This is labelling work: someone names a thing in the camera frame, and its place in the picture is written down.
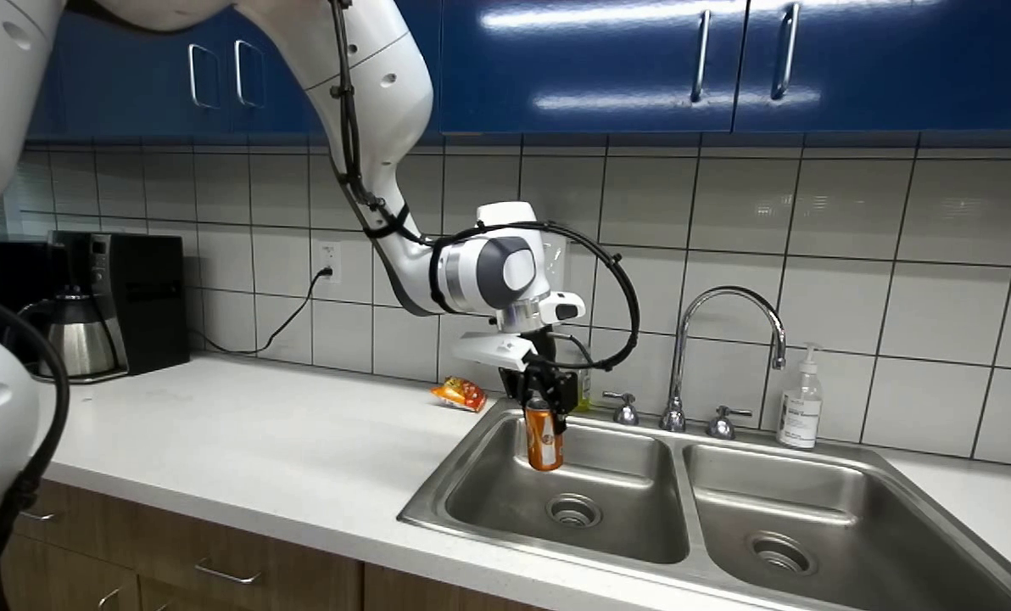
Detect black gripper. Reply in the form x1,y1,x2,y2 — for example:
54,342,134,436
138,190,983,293
519,354,577,436

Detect orange soda can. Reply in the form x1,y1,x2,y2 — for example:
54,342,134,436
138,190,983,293
523,394,565,471

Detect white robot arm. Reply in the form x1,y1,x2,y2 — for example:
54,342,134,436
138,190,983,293
0,0,586,611

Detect stainless steel double sink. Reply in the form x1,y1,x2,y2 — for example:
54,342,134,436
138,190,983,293
401,407,1011,611

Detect green dish soap bottle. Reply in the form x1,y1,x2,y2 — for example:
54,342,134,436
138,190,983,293
573,370,593,414

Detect orange snack wrapper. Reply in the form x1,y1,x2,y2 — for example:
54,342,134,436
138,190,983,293
435,378,488,411

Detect chrome gooseneck faucet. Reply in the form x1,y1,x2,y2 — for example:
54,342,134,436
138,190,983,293
603,281,787,439

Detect clear soap pump bottle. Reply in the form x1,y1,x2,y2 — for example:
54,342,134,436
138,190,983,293
777,351,825,447

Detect blue upper cabinets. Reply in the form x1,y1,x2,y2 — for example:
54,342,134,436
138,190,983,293
31,0,1011,143

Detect black coffee maker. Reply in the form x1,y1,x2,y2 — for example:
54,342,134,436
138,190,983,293
0,230,192,381

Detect wooden lower cabinets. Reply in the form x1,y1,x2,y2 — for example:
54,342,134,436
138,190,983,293
0,481,532,611

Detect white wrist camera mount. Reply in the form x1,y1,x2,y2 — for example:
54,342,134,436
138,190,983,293
453,332,540,373

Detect black power cord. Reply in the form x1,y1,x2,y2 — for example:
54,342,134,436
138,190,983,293
193,264,335,359

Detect white wall outlet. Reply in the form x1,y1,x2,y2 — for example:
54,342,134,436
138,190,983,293
311,239,344,294

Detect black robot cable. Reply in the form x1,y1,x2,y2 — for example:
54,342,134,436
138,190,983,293
324,0,642,378

